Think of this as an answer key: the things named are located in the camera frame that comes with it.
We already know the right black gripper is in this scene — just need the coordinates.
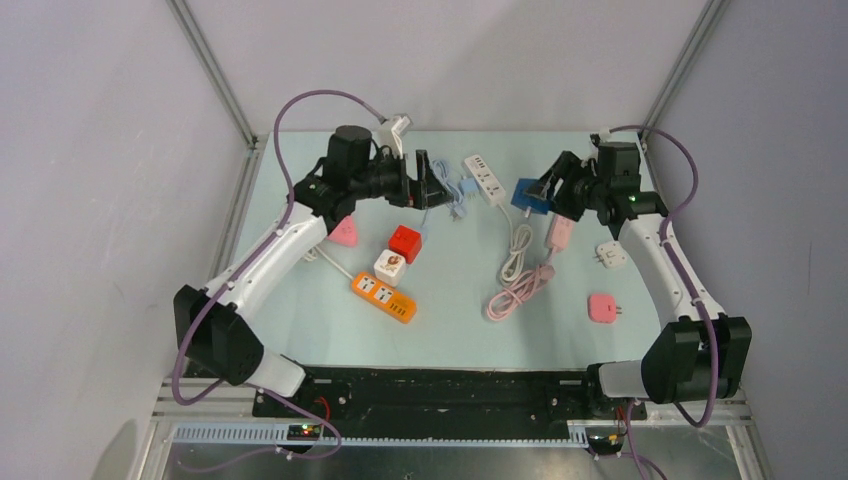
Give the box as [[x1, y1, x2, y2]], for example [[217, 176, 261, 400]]
[[524, 150, 608, 222]]

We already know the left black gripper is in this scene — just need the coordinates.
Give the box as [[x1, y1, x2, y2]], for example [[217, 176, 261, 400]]
[[350, 149, 452, 210]]

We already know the blue cube socket adapter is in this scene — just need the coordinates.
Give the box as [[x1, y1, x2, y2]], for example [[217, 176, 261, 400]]
[[510, 178, 551, 217]]

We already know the red cube socket adapter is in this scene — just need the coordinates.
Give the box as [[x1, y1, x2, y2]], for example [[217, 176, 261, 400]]
[[388, 225, 423, 265]]

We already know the pink power strip with cable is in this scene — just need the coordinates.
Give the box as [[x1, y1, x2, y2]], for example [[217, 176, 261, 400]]
[[486, 215, 575, 322]]

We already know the white cube socket adapter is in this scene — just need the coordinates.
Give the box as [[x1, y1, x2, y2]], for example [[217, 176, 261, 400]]
[[373, 249, 408, 287]]

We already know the pink square plug adapter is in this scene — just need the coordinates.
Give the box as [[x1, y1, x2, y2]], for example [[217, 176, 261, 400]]
[[587, 293, 623, 325]]

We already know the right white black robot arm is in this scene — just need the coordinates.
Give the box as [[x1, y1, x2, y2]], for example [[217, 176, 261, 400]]
[[521, 141, 752, 418]]

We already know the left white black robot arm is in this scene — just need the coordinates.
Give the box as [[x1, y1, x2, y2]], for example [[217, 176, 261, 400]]
[[173, 125, 452, 416]]

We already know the white square plug adapter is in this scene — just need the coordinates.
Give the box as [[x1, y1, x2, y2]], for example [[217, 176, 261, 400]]
[[595, 240, 628, 269]]

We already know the pink triangular power strip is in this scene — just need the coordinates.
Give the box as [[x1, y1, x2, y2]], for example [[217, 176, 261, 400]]
[[327, 215, 359, 247]]

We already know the orange power strip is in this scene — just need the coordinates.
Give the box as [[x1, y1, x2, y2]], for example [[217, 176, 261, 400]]
[[351, 272, 417, 324]]

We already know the light blue cable with plug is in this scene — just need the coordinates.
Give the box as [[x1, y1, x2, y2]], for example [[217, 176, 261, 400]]
[[419, 158, 481, 240]]

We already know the white power strip with cable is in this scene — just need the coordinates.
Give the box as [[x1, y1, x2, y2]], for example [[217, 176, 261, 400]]
[[463, 154, 533, 286]]

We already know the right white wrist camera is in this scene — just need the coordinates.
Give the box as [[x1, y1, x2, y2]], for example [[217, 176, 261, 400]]
[[590, 128, 612, 147]]

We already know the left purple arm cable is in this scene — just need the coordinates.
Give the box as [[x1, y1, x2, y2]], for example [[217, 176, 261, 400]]
[[170, 88, 388, 476]]

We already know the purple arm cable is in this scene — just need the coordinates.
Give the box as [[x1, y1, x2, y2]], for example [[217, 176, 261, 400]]
[[608, 124, 721, 480], [170, 88, 388, 476]]

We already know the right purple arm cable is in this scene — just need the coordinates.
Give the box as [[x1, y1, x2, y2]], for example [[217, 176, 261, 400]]
[[608, 124, 721, 480]]

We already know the aluminium frame rail front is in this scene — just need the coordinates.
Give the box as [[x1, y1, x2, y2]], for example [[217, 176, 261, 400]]
[[150, 377, 754, 425]]

